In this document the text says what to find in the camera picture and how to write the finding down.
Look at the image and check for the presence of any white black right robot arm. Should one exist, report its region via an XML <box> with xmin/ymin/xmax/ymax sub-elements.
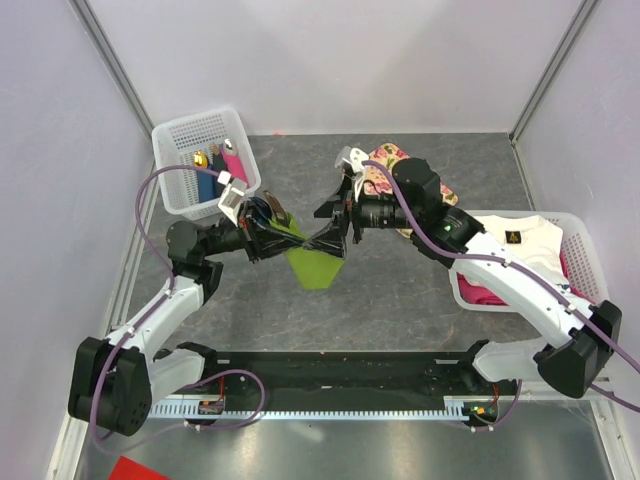
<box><xmin>304</xmin><ymin>147</ymin><xmax>622</xmax><ymax>399</ymax></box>

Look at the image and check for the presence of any aluminium rail profile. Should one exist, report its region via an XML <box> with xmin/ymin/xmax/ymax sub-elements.
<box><xmin>520</xmin><ymin>366</ymin><xmax>613</xmax><ymax>401</ymax></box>

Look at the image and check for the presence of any white perforated plastic basket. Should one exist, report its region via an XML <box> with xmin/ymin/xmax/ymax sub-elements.
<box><xmin>152</xmin><ymin>108</ymin><xmax>261</xmax><ymax>220</ymax></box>

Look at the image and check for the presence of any pink rolled napkin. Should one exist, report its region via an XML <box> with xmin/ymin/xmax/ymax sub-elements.
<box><xmin>222</xmin><ymin>151</ymin><xmax>250</xmax><ymax>186</ymax></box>

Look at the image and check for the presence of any silver table knife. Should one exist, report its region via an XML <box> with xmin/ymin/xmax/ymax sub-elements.
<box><xmin>263</xmin><ymin>190</ymin><xmax>289</xmax><ymax>227</ymax></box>

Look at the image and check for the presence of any pink folded garment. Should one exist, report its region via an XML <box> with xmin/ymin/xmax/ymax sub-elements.
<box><xmin>451</xmin><ymin>252</ymin><xmax>591</xmax><ymax>312</ymax></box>

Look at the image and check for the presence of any white folded t-shirt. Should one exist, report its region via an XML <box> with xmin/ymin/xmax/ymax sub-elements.
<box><xmin>475</xmin><ymin>215</ymin><xmax>569</xmax><ymax>288</ymax></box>

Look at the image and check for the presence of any dark grey rolled napkin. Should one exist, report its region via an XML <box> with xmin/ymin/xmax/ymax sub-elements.
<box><xmin>211</xmin><ymin>150</ymin><xmax>227</xmax><ymax>172</ymax></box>

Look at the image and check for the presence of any grey slotted cable duct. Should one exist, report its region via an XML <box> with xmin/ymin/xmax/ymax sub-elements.
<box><xmin>148</xmin><ymin>395</ymin><xmax>498</xmax><ymax>421</ymax></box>

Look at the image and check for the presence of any green paper napkin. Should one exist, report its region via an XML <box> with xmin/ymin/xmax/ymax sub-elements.
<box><xmin>269</xmin><ymin>214</ymin><xmax>346</xmax><ymax>291</ymax></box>

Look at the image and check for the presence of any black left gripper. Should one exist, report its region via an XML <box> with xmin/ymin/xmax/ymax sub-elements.
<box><xmin>204</xmin><ymin>199</ymin><xmax>305</xmax><ymax>263</ymax></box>

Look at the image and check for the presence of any blue metallic fork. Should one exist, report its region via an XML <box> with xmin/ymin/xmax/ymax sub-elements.
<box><xmin>250</xmin><ymin>196</ymin><xmax>273</xmax><ymax>222</ymax></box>

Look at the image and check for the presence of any red sheet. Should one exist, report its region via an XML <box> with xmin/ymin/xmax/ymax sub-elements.
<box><xmin>108</xmin><ymin>456</ymin><xmax>168</xmax><ymax>480</ymax></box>

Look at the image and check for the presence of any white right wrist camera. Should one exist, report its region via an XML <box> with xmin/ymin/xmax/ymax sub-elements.
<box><xmin>335</xmin><ymin>146</ymin><xmax>369</xmax><ymax>202</ymax></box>

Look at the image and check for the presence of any blue rolled napkin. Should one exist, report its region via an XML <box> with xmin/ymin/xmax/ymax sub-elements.
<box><xmin>196</xmin><ymin>170</ymin><xmax>217</xmax><ymax>203</ymax></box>

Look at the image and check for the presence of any floral rectangular tray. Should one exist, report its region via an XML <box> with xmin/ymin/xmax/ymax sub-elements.
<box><xmin>358</xmin><ymin>143</ymin><xmax>459</xmax><ymax>239</ymax></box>

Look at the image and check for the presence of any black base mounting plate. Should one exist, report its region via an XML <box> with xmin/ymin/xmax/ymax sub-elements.
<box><xmin>161</xmin><ymin>350</ymin><xmax>521</xmax><ymax>407</ymax></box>

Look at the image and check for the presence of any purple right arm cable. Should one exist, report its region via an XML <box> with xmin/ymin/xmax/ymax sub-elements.
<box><xmin>362</xmin><ymin>159</ymin><xmax>640</xmax><ymax>434</ymax></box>

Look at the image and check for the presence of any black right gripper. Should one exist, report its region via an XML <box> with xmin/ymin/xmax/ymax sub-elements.
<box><xmin>303</xmin><ymin>174</ymin><xmax>418</xmax><ymax>260</ymax></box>

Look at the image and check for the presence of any white laundry basket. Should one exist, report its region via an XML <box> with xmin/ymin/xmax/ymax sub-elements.
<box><xmin>449</xmin><ymin>210</ymin><xmax>609</xmax><ymax>313</ymax></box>

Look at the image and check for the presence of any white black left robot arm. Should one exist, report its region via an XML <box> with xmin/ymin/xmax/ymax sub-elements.
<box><xmin>68</xmin><ymin>197</ymin><xmax>304</xmax><ymax>436</ymax></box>

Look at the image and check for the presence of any gold spoon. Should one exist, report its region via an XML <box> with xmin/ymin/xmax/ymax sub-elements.
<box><xmin>193</xmin><ymin>151</ymin><xmax>208</xmax><ymax>169</ymax></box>

